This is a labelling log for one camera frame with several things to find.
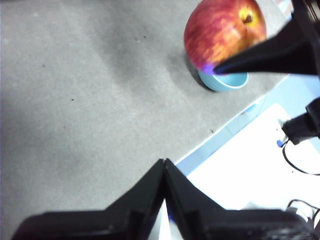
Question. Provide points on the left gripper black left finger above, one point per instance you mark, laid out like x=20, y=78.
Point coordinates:
x=105, y=225

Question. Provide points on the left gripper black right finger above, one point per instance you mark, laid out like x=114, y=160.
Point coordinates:
x=225, y=225

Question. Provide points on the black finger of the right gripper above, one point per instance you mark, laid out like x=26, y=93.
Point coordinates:
x=275, y=57

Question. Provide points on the blue bowl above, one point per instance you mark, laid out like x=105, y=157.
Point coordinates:
x=225, y=85

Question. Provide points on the red yellow apple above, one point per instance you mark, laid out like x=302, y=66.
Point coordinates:
x=215, y=32

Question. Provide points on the white flat board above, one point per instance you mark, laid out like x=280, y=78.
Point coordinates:
x=237, y=175

